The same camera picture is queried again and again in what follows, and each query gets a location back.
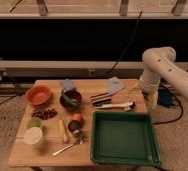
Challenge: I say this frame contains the bunch of dark grapes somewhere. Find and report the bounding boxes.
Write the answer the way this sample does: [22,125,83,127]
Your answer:
[32,109,57,120]

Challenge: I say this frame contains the small metal toy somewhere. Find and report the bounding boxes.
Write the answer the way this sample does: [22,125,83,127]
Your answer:
[75,131,87,145]

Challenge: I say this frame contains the black hanging cable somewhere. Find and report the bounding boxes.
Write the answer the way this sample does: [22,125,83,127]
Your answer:
[105,9,144,78]

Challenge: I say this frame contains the blue device on floor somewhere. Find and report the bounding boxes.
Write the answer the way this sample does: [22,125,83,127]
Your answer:
[158,89,173,107]

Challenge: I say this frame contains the white brush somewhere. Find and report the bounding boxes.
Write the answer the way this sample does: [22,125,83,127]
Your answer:
[96,101,135,111]

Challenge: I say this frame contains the light blue cloth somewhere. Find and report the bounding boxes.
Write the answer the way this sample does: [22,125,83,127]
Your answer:
[107,77,125,95]

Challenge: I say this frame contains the orange cup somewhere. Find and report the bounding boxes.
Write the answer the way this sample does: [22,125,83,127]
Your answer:
[71,113,84,125]

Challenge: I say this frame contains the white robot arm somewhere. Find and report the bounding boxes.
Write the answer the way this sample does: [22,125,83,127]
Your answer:
[138,47,188,101]

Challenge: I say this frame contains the white stacked cups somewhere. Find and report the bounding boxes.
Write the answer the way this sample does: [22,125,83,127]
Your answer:
[23,127,44,148]

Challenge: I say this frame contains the green plastic tray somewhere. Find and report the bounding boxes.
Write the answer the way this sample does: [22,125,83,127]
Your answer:
[90,111,162,167]

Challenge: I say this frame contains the dark brown bowl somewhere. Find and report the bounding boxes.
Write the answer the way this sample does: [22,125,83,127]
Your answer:
[60,91,82,112]

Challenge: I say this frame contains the metal spoon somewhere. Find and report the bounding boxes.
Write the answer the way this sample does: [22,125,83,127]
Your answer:
[52,141,81,156]

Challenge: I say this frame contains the green cup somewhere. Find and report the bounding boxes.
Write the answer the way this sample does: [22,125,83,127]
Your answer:
[27,118,42,128]

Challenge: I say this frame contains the wooden table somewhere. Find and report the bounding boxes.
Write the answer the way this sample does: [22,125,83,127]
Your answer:
[8,78,149,168]

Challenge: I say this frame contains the orange bowl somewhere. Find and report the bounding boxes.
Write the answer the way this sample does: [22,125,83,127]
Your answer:
[25,85,52,106]

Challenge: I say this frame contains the green pepper in bowl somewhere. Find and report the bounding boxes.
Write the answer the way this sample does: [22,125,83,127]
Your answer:
[62,94,77,107]

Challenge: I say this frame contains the yellow corn cob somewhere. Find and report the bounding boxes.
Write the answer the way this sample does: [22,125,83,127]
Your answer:
[59,119,69,143]

